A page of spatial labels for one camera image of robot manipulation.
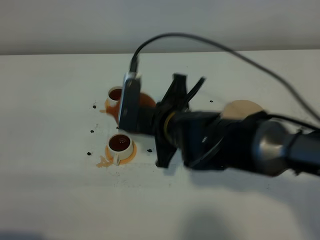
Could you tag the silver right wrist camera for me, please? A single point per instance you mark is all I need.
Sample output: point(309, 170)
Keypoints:
point(129, 102)

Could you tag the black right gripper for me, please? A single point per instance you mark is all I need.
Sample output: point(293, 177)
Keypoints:
point(154, 121)

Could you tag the beige teapot coaster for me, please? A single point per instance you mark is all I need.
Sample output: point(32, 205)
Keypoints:
point(240, 109)

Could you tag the brown clay teapot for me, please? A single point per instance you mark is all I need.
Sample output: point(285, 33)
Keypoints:
point(144, 101)

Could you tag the near orange coaster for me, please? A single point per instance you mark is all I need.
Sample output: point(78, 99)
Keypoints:
point(107, 160)

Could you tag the far orange coaster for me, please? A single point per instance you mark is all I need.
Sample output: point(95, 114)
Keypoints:
point(111, 107)

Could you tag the white teacup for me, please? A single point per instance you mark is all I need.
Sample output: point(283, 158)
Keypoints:
point(120, 147)
point(114, 96)

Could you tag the orange coaster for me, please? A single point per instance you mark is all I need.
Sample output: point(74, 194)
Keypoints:
point(111, 107)
point(107, 160)

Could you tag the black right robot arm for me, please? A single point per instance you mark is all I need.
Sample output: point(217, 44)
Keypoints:
point(258, 143)

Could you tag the far white teacup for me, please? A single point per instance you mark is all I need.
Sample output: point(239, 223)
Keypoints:
point(114, 96)

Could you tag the near white teacup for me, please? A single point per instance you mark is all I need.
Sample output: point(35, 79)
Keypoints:
point(120, 147)

